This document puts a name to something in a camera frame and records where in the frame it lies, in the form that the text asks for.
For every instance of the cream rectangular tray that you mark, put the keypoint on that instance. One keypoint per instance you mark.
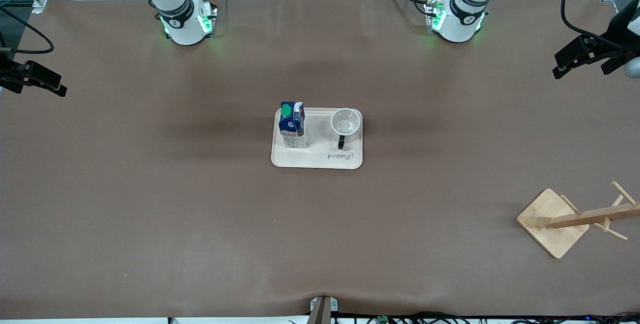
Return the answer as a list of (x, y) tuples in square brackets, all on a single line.
[(320, 158)]

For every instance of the camera mounting post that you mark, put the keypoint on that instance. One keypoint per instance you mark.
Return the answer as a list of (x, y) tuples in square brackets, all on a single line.
[(322, 309)]

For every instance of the wooden cup rack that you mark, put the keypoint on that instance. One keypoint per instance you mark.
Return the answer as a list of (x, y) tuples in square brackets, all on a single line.
[(550, 224)]

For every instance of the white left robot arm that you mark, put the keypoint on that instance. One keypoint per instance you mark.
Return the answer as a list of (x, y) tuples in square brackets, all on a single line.
[(457, 21)]

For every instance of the blue white milk carton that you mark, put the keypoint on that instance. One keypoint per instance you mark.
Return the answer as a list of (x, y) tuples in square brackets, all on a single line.
[(292, 131)]

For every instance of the large table cover mat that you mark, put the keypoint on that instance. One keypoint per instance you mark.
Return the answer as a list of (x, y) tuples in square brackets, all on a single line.
[(320, 239)]

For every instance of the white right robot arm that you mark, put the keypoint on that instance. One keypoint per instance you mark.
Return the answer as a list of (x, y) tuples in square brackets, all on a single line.
[(182, 23)]

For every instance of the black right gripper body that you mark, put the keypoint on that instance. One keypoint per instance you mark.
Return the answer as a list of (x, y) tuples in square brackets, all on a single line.
[(7, 76)]

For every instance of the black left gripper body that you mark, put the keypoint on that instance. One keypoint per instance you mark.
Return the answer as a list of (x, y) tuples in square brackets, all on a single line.
[(606, 46)]

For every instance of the small green connector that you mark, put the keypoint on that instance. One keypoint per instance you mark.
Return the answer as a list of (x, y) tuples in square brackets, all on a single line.
[(383, 319)]

